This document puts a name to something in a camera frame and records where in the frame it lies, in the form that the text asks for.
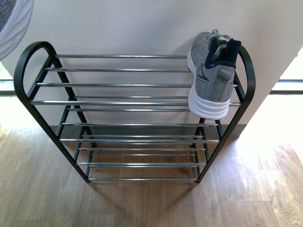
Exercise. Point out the grey sneaker white sole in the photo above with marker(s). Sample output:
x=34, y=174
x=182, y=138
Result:
x=212, y=60

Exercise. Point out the black metal shoe rack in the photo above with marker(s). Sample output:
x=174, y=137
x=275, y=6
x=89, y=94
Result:
x=126, y=117

